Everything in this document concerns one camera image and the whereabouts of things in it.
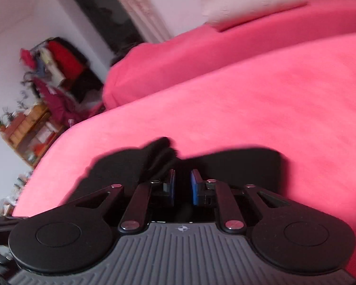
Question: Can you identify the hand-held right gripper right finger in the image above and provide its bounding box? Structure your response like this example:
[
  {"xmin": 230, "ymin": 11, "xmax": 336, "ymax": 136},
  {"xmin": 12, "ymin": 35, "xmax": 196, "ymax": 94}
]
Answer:
[{"xmin": 190, "ymin": 169, "xmax": 292, "ymax": 234}]

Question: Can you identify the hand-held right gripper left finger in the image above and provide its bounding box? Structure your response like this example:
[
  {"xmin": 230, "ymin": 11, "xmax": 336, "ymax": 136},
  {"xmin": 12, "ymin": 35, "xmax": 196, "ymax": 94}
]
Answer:
[{"xmin": 61, "ymin": 169, "xmax": 177, "ymax": 234}]

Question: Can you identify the pink fleece blanket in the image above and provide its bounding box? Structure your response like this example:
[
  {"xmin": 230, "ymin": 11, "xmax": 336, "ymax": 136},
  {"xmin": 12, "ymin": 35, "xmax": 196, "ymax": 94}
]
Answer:
[{"xmin": 12, "ymin": 33, "xmax": 356, "ymax": 285}]

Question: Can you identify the coral bed cover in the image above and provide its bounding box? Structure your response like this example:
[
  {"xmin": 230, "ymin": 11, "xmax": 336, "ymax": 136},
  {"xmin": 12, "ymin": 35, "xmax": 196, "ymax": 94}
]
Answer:
[{"xmin": 102, "ymin": 0, "xmax": 356, "ymax": 112}]

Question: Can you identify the pile of hanging clothes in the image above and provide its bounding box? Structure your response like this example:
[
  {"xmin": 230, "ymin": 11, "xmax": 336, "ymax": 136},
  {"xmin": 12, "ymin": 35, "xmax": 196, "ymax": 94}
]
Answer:
[{"xmin": 21, "ymin": 49, "xmax": 105, "ymax": 125}]

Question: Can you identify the wooden shelf unit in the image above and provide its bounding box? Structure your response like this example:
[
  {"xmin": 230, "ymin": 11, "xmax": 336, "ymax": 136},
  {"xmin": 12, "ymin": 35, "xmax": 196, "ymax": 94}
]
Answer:
[{"xmin": 0, "ymin": 103, "xmax": 68, "ymax": 169}]

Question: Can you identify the red hanging jacket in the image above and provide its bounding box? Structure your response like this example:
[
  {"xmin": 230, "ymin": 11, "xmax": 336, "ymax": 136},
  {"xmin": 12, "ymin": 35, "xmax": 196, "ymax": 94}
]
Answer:
[{"xmin": 47, "ymin": 39, "xmax": 88, "ymax": 81}]

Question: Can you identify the pale patterned curtain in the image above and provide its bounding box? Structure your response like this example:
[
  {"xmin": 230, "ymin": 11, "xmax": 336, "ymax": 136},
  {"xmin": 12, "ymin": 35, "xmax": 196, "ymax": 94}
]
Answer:
[{"xmin": 102, "ymin": 0, "xmax": 173, "ymax": 44}]

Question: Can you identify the pale satin pillow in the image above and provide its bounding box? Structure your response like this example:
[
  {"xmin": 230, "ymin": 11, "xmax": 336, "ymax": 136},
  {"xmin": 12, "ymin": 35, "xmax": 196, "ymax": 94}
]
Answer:
[{"xmin": 201, "ymin": 0, "xmax": 308, "ymax": 32}]

